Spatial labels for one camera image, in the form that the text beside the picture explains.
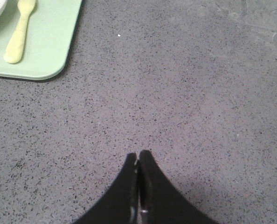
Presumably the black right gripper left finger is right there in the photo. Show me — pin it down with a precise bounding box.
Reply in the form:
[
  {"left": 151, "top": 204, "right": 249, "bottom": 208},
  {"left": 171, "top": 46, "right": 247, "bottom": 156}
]
[{"left": 74, "top": 153, "right": 139, "bottom": 224}]

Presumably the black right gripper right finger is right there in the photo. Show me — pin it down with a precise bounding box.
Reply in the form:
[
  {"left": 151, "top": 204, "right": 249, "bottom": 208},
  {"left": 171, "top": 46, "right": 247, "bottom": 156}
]
[{"left": 138, "top": 150, "right": 217, "bottom": 224}]

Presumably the light green rectangular tray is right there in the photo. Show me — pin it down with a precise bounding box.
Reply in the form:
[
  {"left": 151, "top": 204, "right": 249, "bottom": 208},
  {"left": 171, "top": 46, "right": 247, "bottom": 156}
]
[{"left": 0, "top": 0, "right": 82, "bottom": 80}]

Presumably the yellow plastic fork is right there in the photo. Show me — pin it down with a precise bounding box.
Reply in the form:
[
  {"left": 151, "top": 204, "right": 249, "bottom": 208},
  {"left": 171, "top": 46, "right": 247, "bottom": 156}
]
[{"left": 3, "top": 0, "right": 36, "bottom": 64}]

